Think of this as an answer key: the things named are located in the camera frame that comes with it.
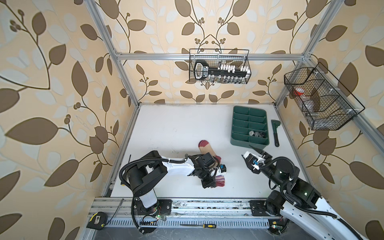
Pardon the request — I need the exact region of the green handled tool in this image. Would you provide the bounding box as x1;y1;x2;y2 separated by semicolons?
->
271;120;281;147

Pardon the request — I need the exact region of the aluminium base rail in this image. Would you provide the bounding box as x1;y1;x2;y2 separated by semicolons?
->
88;197;337;229

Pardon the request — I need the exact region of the back wall wire basket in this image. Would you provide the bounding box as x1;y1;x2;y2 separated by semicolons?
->
189;48;252;85

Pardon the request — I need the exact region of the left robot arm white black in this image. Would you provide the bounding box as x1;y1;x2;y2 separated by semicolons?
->
119;151;227;218

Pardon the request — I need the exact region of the black yellow tape measure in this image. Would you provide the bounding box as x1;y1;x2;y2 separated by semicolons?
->
87;212;108;231

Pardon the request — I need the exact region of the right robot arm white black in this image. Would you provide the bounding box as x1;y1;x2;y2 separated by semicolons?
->
242;149;365;240

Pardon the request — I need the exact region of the yellow black handled knife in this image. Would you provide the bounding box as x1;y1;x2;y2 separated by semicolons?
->
180;224;217;229

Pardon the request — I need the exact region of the red capped jar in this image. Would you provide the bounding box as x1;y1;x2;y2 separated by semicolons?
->
293;88;305;97

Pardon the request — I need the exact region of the green compartment tray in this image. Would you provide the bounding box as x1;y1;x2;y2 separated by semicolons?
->
230;106;270;149

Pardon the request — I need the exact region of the black socket set holder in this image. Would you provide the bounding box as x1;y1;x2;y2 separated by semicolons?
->
190;60;252;81

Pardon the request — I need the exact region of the right wall wire basket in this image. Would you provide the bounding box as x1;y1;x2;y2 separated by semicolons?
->
284;62;366;131

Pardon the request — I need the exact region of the wall wire basket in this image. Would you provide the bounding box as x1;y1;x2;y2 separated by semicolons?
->
284;62;366;131
189;48;252;85

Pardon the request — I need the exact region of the black argyle sock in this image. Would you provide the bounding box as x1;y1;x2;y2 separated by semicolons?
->
249;131;266;138

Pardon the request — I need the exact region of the beige maroon striped sock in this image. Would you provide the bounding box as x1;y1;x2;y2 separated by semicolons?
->
198;140;225;187

